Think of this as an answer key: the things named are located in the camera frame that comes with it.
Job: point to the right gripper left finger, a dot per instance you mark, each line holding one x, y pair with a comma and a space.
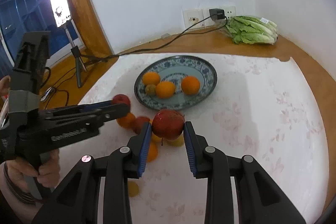
75, 199

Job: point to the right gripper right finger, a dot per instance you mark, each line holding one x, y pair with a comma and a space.
260, 199

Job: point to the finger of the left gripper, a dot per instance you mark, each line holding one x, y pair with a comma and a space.
99, 116
67, 110

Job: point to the red apple back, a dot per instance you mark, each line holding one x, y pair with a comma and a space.
121, 99

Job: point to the red apple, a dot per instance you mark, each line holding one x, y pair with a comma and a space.
138, 123
121, 99
168, 124

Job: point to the brown pear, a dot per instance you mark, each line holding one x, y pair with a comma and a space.
133, 188
150, 90
177, 142

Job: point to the large orange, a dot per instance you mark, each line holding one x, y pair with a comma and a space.
151, 78

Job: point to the brown pear front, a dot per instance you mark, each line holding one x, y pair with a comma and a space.
133, 188

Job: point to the brown pear hidden back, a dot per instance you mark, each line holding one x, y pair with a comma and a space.
155, 138

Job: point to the person's left hand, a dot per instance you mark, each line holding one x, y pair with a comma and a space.
48, 174

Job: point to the black phone tripod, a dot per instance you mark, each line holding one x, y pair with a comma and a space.
79, 64

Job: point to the blue white porcelain plate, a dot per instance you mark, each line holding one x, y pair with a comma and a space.
175, 69

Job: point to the lit smartphone on tripod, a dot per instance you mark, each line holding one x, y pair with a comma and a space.
61, 12

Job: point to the black power adapter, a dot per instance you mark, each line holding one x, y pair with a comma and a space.
217, 14

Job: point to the bagged green lettuce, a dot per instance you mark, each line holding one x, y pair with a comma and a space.
251, 30

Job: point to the white wall socket plate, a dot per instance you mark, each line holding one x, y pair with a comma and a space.
193, 17

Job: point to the white wall outlet plate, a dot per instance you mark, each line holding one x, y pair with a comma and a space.
230, 11

